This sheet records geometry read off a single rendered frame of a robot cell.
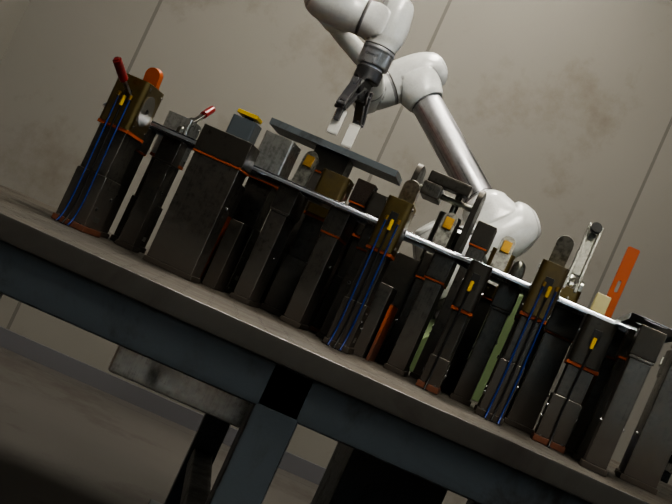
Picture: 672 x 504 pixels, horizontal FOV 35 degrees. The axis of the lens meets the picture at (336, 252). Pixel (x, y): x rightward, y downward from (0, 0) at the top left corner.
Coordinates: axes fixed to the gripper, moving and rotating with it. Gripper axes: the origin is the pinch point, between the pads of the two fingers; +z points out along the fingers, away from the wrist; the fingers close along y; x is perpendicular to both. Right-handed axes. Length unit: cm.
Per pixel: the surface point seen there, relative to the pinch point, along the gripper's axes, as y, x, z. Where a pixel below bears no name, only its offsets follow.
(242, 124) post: 8.8, -23.7, 7.9
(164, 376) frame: 85, 21, 67
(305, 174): 22.0, 4.3, 15.4
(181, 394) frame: 83, 25, 69
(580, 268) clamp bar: 9, 74, 10
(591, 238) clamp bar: 8, 73, 2
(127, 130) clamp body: 63, -22, 26
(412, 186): 45, 38, 11
